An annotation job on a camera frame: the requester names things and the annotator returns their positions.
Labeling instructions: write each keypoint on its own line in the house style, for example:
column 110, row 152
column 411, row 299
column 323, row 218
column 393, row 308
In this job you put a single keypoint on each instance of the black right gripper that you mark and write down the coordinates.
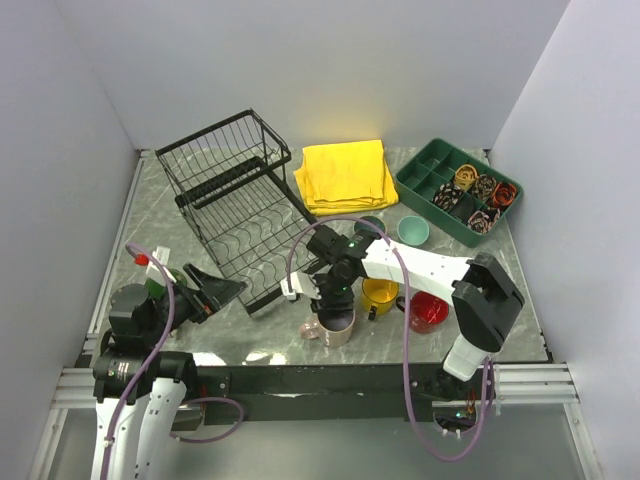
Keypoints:
column 327, row 302

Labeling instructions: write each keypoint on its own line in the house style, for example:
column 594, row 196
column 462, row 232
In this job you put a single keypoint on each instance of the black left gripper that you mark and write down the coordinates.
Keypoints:
column 212, row 293

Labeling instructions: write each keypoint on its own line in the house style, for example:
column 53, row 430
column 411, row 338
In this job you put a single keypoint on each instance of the grey-green ceramic mug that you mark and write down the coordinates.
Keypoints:
column 370, row 223

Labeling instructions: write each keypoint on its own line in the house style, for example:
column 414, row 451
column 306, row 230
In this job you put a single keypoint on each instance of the yellow mug black handle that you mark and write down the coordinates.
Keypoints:
column 378, row 296

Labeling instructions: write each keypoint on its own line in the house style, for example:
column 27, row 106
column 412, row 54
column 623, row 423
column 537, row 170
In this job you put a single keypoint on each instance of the pink iridescent mug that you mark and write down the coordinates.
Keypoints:
column 332, row 328

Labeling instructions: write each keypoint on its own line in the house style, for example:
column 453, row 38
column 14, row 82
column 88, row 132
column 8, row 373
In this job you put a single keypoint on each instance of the red mug black handle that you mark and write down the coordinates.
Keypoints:
column 426, row 311

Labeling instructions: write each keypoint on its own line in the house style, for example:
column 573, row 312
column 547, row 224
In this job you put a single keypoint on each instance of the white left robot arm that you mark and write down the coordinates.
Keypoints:
column 139, row 389

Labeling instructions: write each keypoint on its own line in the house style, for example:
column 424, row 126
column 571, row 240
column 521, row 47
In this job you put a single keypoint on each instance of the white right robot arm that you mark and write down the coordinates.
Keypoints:
column 485, row 299

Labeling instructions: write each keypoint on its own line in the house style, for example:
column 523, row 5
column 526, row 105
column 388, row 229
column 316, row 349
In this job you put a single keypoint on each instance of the dark green cup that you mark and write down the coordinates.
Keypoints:
column 155, row 284

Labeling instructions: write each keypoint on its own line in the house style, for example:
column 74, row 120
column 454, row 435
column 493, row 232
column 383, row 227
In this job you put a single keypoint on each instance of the folded yellow cloth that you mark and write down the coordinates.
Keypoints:
column 345, row 178

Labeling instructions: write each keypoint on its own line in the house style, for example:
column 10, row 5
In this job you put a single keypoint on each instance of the teal ceramic cup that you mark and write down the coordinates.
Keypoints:
column 413, row 230

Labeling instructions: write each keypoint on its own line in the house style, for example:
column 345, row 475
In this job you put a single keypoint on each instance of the black floral rolled tie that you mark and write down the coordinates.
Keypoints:
column 447, row 196

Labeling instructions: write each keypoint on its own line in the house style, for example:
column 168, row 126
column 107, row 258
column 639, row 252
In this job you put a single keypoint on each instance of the green divided organizer tray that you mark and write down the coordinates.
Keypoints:
column 435, row 164

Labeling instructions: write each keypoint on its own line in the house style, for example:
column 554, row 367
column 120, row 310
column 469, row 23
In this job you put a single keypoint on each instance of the pink patterned rolled tie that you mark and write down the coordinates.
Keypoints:
column 483, row 220

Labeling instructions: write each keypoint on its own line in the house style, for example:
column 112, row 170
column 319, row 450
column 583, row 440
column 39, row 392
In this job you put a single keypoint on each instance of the yellow rolled tie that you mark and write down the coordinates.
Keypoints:
column 465, row 176

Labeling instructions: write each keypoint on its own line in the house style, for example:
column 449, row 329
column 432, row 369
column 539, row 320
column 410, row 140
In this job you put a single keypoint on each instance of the dark patterned rolled tie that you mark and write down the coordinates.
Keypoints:
column 483, row 187

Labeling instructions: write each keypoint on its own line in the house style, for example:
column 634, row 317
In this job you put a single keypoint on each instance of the orange black rolled tie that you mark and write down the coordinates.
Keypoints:
column 503, row 195

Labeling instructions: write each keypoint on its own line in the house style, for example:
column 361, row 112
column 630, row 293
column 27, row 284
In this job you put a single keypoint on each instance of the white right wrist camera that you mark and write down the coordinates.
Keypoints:
column 298, row 284

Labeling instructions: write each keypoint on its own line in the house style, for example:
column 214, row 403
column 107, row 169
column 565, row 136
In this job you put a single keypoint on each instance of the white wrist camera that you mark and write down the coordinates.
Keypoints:
column 298, row 284
column 161, row 254

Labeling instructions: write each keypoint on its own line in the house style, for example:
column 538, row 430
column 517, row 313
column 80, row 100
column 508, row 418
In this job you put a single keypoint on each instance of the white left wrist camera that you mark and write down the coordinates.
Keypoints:
column 161, row 254

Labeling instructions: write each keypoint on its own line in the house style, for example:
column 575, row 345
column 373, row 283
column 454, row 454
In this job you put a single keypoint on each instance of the black wire dish rack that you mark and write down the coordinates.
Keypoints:
column 230, row 185

